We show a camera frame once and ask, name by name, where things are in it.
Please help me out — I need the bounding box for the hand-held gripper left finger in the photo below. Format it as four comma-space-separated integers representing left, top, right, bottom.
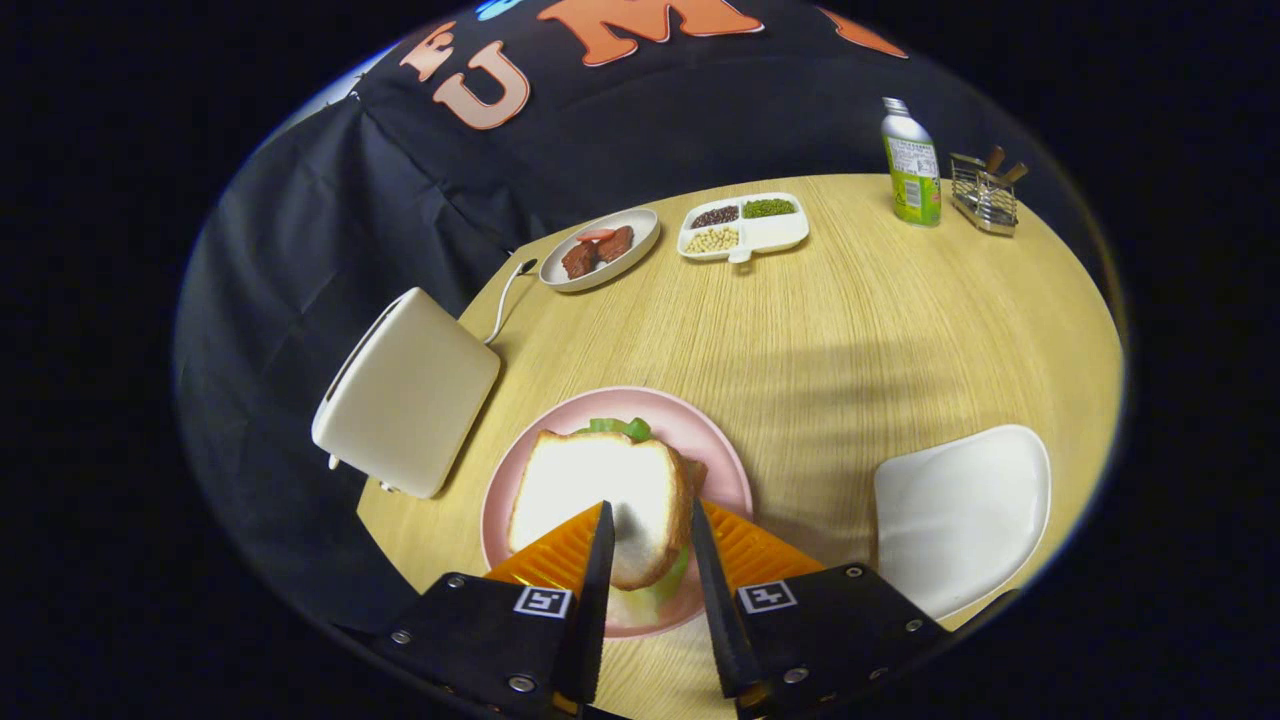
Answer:
370, 500, 617, 716

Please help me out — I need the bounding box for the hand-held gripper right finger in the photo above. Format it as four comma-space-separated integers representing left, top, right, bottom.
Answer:
690, 498, 951, 713

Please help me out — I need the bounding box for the toasted bread slice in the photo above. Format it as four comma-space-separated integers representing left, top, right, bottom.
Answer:
508, 429, 693, 591

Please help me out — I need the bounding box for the green lettuce leaf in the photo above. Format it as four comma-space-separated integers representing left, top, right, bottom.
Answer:
575, 417, 693, 613

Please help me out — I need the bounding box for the pink round plate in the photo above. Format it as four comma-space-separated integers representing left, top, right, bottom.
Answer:
480, 386, 755, 639

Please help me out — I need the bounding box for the white square plate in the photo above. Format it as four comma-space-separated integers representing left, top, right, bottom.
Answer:
873, 424, 1052, 621

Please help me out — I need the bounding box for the white toaster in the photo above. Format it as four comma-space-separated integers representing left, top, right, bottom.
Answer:
311, 287, 502, 500

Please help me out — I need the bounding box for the white divided dish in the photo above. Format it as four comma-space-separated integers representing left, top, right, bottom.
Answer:
677, 192, 810, 265

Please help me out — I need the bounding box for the grey round plate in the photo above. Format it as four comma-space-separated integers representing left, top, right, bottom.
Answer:
539, 207, 661, 293

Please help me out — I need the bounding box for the green labelled metal bottle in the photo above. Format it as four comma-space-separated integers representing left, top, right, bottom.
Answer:
880, 97, 942, 227

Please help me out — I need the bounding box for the black backdrop cloth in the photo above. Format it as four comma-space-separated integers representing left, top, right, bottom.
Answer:
172, 0, 1101, 641

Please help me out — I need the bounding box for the white toaster cable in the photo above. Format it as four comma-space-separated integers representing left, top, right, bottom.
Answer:
485, 262, 531, 346

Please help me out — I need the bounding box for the metal wire basket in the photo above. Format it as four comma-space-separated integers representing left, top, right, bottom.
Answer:
949, 152, 1020, 237

